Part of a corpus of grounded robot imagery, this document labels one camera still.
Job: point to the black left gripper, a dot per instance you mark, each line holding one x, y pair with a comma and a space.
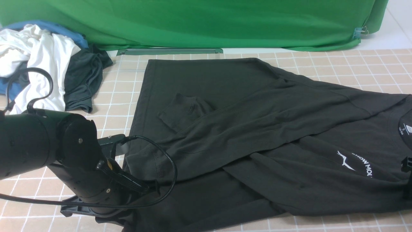
94, 187

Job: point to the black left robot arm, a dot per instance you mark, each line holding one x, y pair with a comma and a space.
67, 144

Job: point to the beige checkered tablecloth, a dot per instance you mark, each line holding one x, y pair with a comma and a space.
387, 70

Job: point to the dark teal crumpled garment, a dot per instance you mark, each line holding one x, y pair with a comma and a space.
83, 79

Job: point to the blue binder clip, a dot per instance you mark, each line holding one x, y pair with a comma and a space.
359, 32

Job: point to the white crumpled shirt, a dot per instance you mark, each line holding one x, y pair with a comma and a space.
40, 49

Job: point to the blue crumpled garment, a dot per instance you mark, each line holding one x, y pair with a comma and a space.
54, 28

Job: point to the green backdrop cloth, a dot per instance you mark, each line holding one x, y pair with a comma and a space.
299, 25

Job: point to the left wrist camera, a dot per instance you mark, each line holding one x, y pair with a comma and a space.
115, 145

